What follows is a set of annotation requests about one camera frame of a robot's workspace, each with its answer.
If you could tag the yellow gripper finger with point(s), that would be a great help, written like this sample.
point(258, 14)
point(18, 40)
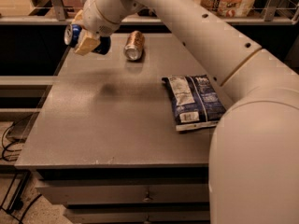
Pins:
point(87, 42)
point(78, 18)

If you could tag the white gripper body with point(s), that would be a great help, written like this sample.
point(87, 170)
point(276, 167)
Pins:
point(97, 19)

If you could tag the blue pepsi can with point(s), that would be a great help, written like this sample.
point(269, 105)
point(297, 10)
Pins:
point(72, 32)

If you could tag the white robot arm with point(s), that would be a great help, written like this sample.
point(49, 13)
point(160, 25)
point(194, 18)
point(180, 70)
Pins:
point(254, 152)

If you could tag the gold soda can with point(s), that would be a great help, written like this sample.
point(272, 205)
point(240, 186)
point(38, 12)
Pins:
point(133, 48)

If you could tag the grey drawer cabinet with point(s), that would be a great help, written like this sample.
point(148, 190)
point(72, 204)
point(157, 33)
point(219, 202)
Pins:
point(108, 118)

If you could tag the blue white snack bag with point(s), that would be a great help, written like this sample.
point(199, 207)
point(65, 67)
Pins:
point(195, 104)

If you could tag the upper grey drawer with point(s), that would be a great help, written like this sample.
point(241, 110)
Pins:
point(115, 191)

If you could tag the grey drawer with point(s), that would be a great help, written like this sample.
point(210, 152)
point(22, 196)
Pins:
point(115, 191)
point(155, 213)

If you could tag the lower grey drawer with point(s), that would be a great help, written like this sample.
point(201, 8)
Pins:
point(155, 213)

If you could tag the grey metal shelf rail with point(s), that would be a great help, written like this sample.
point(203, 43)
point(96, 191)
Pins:
point(269, 12)

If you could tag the black wire floor stand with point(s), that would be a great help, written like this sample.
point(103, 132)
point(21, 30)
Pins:
point(12, 189)

